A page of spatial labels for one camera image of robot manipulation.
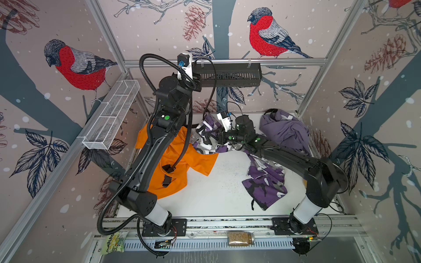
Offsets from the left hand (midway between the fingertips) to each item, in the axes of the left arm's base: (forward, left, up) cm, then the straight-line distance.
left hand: (196, 59), depth 59 cm
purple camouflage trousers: (-24, -34, -58) cm, 71 cm away
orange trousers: (-25, +22, -57) cm, 66 cm away
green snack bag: (-51, +37, -57) cm, 84 cm away
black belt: (+25, -48, -52) cm, 75 cm away
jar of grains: (-50, -18, -53) cm, 74 cm away
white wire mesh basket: (-14, +44, -27) cm, 53 cm away
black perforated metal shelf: (+38, -16, -31) cm, 52 cm away
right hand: (-9, -4, -31) cm, 33 cm away
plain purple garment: (+7, -50, -50) cm, 71 cm away
